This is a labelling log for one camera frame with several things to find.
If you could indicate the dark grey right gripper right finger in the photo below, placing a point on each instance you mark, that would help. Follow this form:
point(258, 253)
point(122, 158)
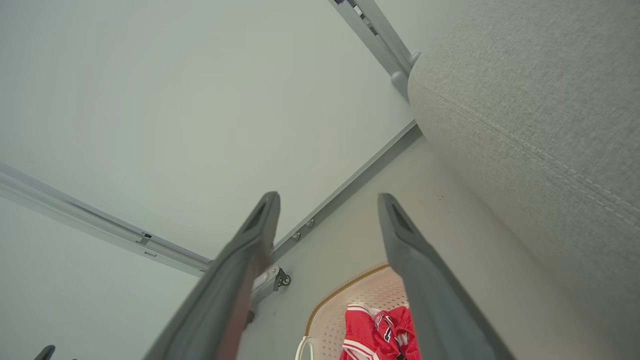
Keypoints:
point(430, 300)

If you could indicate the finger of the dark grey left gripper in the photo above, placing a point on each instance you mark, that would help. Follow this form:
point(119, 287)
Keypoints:
point(46, 353)

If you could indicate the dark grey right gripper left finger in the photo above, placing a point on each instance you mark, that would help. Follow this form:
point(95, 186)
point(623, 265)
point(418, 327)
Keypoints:
point(220, 300)

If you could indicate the red and white jersey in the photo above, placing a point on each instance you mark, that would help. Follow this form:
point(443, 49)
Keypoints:
point(365, 335)

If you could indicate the grey fabric sofa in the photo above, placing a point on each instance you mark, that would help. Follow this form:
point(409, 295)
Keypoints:
point(540, 125)

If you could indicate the small black caster wheel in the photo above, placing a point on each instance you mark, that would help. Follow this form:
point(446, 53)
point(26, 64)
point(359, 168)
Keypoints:
point(283, 278)

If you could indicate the white perforated laundry basket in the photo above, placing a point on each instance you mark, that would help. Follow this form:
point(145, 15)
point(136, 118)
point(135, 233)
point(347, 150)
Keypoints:
point(330, 325)

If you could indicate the small grey rail foot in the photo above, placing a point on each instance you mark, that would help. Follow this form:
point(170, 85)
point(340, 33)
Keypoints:
point(310, 223)
point(296, 235)

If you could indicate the grey metal partition base rail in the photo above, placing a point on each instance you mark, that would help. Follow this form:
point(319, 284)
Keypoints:
point(350, 185)

